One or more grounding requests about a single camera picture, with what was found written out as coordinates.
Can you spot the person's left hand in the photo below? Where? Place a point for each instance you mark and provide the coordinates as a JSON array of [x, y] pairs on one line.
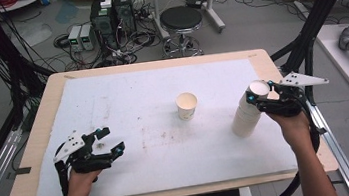
[[82, 183]]

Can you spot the person's right hand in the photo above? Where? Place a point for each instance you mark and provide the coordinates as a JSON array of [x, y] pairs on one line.
[[295, 130]]

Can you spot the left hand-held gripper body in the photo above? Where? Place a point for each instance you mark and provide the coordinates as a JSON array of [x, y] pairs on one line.
[[71, 146]]

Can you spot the white round table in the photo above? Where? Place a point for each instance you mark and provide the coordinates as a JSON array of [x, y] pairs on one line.
[[19, 2]]

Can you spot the white foam mat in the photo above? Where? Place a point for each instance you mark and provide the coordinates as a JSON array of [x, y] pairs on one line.
[[170, 159]]

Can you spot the black computer tower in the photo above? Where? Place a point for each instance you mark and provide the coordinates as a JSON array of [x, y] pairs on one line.
[[124, 10], [103, 29]]

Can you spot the black round stool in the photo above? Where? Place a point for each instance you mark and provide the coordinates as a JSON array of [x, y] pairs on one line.
[[181, 18]]

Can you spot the white bench power supply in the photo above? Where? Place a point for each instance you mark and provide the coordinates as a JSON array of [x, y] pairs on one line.
[[87, 36], [74, 38]]

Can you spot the black tape strip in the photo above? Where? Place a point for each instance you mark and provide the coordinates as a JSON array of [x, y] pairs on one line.
[[23, 170]]

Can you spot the small white box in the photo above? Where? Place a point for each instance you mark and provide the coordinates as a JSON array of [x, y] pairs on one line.
[[106, 0]]

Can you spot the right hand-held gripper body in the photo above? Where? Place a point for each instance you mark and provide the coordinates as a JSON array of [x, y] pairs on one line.
[[298, 80]]

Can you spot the white paper cup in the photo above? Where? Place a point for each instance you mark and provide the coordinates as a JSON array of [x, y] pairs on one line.
[[260, 88], [186, 105]]

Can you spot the stack of nested white cups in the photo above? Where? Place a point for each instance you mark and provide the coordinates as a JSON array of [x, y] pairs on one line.
[[244, 123]]

